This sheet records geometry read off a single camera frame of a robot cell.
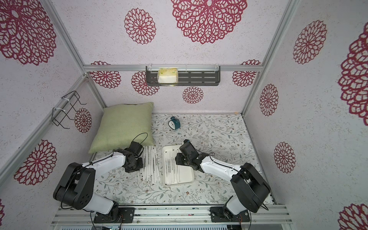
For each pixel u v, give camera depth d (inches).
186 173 34.5
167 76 35.6
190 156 26.1
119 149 26.8
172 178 33.5
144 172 34.5
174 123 41.7
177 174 34.4
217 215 28.7
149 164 36.1
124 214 28.9
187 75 36.8
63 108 29.7
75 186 17.4
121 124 37.6
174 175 34.2
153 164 36.1
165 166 35.4
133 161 29.2
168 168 35.3
